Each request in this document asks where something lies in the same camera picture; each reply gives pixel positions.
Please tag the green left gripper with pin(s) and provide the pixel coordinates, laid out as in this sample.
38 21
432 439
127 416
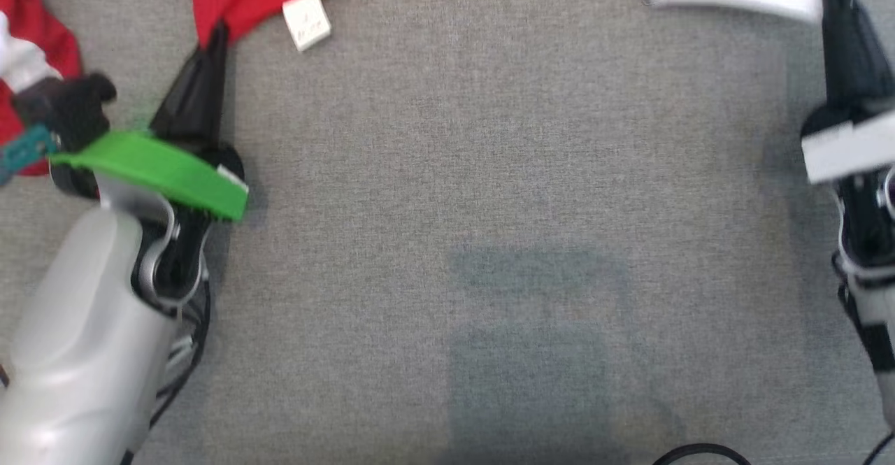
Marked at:
161 168

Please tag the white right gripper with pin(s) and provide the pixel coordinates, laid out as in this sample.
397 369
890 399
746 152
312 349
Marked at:
853 147

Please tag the red shorts with white trim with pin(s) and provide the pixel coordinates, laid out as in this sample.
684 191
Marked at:
45 38

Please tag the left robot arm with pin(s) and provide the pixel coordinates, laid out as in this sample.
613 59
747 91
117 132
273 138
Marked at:
77 339

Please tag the grey fabric sofa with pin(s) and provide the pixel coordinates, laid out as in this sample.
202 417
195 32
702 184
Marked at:
489 206

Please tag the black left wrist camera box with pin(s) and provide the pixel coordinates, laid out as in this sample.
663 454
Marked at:
70 108

